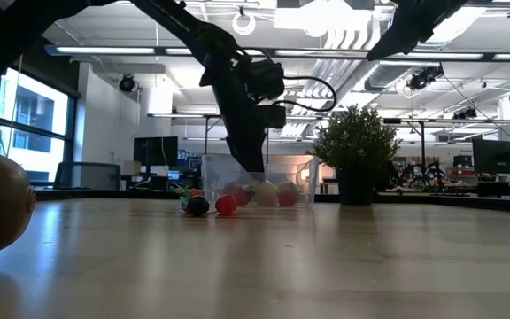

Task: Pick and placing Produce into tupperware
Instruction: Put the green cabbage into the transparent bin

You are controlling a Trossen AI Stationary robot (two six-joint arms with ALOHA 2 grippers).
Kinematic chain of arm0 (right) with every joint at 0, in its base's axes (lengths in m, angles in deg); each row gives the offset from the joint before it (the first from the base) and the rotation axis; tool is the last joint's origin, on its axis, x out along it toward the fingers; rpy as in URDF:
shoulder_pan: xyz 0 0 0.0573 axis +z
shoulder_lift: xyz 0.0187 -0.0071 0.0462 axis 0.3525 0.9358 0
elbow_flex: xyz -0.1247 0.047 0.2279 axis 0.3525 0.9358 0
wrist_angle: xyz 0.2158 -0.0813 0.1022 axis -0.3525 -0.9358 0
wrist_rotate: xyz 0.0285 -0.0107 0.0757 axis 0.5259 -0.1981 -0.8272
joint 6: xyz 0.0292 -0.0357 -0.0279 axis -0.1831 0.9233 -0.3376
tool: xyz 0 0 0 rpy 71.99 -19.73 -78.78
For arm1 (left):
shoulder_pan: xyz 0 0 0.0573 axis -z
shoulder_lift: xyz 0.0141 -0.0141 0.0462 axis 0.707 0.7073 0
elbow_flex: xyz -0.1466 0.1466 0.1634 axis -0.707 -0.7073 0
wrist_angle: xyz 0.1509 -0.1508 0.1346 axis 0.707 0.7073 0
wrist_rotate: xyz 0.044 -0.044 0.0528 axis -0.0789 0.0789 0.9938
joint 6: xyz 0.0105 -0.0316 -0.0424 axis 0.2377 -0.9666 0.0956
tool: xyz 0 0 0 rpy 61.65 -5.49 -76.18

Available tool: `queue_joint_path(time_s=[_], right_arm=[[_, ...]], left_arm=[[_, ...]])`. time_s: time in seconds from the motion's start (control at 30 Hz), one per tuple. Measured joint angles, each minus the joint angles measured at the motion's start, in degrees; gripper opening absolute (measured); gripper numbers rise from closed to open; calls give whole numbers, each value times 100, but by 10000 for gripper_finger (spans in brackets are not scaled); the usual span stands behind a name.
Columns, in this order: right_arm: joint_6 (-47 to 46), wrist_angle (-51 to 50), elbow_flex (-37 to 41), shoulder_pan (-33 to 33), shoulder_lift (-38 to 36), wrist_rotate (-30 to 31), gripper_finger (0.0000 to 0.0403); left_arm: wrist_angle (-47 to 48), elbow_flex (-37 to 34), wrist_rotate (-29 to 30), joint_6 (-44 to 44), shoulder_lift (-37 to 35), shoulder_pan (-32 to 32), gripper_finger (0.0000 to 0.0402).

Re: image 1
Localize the beige cardboard box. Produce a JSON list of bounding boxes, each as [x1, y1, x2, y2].
[[123, 159, 143, 176]]

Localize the black background desk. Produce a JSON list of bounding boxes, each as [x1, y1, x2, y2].
[[475, 180, 510, 200]]

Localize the white hanging cable ring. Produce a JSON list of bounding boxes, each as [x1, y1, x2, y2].
[[231, 12, 257, 36]]

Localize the black computer monitor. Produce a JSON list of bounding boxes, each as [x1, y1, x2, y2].
[[472, 138, 510, 175], [133, 136, 180, 167]]

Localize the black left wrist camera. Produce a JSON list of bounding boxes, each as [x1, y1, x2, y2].
[[261, 105, 288, 130]]

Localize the small red toy berry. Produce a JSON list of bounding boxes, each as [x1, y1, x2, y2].
[[214, 193, 238, 217]]

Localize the dark toy berry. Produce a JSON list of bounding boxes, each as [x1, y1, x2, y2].
[[187, 195, 211, 218]]

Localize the large glass window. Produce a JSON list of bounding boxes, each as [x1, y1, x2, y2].
[[0, 66, 81, 178]]

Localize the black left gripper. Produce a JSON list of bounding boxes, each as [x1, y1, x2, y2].
[[199, 26, 285, 174]]

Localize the red strawberry with leaves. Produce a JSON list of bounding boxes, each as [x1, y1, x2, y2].
[[177, 184, 205, 207]]

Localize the black background gantry frame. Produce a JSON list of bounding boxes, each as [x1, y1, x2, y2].
[[147, 113, 322, 161], [382, 117, 510, 178]]

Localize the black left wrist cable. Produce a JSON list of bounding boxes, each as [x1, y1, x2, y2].
[[281, 74, 338, 113]]

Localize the red toy strawberry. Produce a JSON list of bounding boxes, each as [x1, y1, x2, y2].
[[231, 185, 252, 207], [278, 189, 301, 208]]

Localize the black ceiling track lights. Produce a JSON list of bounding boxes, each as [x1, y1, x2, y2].
[[452, 107, 479, 121], [406, 63, 445, 92]]

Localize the clear plastic tupperware container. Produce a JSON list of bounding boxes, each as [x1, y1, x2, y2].
[[200, 153, 320, 211]]

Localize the small green potted plant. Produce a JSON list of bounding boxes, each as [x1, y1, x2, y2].
[[310, 105, 405, 206]]

